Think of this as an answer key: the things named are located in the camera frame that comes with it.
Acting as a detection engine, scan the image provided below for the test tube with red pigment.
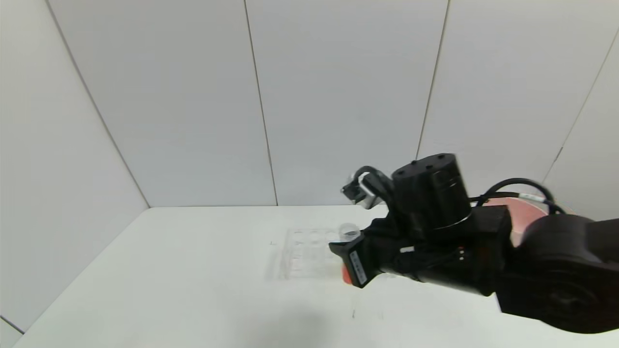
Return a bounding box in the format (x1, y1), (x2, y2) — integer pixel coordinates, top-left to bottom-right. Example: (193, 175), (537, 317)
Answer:
(339, 223), (361, 286)

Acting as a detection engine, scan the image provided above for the pink plastic bowl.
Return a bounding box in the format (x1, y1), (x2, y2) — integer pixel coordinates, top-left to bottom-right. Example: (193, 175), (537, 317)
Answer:
(484, 197), (574, 247)

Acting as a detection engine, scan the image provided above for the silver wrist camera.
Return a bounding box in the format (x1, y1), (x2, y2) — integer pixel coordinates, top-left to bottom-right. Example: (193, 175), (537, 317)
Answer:
(341, 176), (378, 209)

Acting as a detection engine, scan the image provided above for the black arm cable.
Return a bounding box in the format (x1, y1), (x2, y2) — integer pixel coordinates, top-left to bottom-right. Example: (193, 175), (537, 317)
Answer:
(472, 178), (566, 216)

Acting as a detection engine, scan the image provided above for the clear plastic test tube rack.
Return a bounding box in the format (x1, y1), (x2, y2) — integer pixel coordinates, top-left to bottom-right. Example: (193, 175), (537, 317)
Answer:
(282, 227), (349, 280)

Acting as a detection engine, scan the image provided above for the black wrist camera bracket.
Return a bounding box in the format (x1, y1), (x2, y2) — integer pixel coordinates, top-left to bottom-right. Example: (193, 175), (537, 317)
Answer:
(354, 166), (395, 209)

